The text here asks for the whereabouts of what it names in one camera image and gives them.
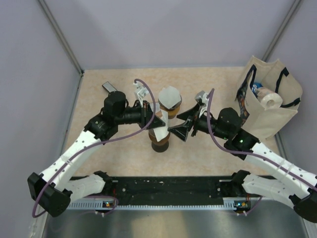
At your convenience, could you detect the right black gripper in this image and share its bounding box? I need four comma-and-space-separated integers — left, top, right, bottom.
168, 103, 230, 142

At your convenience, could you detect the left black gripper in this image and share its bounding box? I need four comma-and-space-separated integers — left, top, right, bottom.
115, 100, 165, 130

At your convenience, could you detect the dark wooden dripper ring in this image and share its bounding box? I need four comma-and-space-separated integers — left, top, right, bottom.
148, 131, 171, 147

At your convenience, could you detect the white coffee filter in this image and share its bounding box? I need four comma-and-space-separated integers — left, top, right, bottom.
158, 86, 181, 109
151, 110, 170, 142

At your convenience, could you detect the light wooden dripper ring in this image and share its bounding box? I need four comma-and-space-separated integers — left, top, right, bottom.
160, 106, 182, 119

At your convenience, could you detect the clear ribbed glass dripper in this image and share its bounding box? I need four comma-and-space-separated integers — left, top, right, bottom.
158, 97, 182, 111

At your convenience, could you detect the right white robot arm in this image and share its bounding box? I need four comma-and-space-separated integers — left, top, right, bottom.
168, 104, 317, 223

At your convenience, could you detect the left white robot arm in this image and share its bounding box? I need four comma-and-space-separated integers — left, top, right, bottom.
27, 88, 165, 218

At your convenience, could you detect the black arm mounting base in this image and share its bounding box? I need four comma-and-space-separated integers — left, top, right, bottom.
71, 175, 258, 206

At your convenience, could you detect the red rimmed glass carafe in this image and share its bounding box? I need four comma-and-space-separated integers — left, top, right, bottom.
151, 142, 169, 153

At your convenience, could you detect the black toothpaste box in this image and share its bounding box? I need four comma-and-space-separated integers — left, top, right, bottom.
102, 81, 117, 93

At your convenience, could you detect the blue snack package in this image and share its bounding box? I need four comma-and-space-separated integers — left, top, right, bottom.
250, 82, 263, 97

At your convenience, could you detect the beige canvas tote bag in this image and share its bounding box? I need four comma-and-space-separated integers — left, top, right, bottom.
234, 56, 303, 140

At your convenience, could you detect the white paper roll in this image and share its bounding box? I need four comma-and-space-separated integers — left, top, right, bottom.
258, 91, 283, 110

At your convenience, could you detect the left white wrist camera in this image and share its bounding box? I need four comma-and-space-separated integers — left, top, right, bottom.
133, 82, 149, 107

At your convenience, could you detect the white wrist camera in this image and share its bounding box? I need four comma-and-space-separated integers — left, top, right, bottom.
195, 91, 209, 118
133, 82, 149, 107

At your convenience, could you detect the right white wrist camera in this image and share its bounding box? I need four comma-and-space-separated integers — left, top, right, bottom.
195, 91, 209, 118

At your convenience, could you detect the white slotted cable duct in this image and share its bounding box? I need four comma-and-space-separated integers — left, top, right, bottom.
67, 198, 251, 211

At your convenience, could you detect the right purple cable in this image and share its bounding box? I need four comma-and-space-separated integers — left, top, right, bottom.
207, 88, 317, 216

